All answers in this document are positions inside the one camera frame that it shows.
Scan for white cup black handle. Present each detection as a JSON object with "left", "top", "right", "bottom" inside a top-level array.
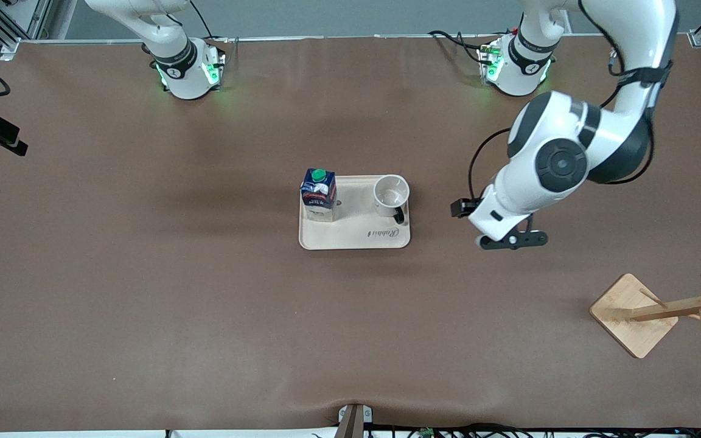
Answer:
[{"left": 373, "top": 175, "right": 411, "bottom": 224}]

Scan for blue milk carton green cap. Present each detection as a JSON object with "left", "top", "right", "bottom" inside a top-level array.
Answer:
[{"left": 300, "top": 168, "right": 337, "bottom": 223}]

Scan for wooden cup rack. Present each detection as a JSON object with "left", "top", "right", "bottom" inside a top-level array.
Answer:
[{"left": 589, "top": 273, "right": 701, "bottom": 360}]

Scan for cream plastic tray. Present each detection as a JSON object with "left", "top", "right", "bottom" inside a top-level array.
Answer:
[{"left": 298, "top": 175, "right": 412, "bottom": 251}]

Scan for black cables at arm base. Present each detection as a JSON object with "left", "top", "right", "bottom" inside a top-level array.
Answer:
[{"left": 428, "top": 30, "right": 488, "bottom": 52}]

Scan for metal table bracket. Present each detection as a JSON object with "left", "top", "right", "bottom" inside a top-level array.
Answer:
[{"left": 337, "top": 404, "right": 373, "bottom": 438}]

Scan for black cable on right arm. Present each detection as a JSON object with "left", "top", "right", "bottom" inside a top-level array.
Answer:
[{"left": 189, "top": 0, "right": 215, "bottom": 40}]

